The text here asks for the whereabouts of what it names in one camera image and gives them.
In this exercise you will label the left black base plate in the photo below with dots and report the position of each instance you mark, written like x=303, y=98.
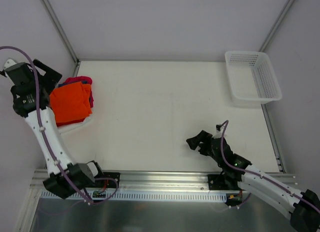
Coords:
x=106, y=180

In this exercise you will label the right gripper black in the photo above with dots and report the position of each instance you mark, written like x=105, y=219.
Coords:
x=204, y=144

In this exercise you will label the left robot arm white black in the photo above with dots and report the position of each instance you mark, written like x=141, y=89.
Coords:
x=31, y=102

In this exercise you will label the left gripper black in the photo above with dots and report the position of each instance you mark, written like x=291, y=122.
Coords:
x=46, y=73

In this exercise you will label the white plastic basket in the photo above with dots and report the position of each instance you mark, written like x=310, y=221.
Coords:
x=251, y=77

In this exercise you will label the white slotted cable duct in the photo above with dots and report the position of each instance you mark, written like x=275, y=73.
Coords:
x=160, y=196

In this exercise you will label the orange t shirt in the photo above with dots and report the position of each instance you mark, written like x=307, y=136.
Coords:
x=71, y=103

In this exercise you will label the blue folded t shirt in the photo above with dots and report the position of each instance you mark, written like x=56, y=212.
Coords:
x=82, y=79

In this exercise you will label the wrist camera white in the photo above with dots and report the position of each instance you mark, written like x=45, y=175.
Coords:
x=219, y=131
x=8, y=64

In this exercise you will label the pink folded t shirt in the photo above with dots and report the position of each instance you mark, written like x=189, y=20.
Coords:
x=91, y=99

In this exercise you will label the aluminium mounting rail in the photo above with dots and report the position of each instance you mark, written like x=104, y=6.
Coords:
x=163, y=181

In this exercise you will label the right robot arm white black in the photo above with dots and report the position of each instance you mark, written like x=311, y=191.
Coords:
x=301, y=208

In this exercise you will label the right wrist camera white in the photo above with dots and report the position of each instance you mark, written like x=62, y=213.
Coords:
x=219, y=131

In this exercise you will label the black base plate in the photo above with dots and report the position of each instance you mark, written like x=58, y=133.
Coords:
x=106, y=180
x=221, y=182

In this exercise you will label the white folded t shirt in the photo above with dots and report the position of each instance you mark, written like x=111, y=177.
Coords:
x=70, y=127

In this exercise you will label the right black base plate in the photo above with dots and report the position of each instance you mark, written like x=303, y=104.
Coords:
x=221, y=182

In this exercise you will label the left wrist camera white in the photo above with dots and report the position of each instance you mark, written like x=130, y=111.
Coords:
x=8, y=64

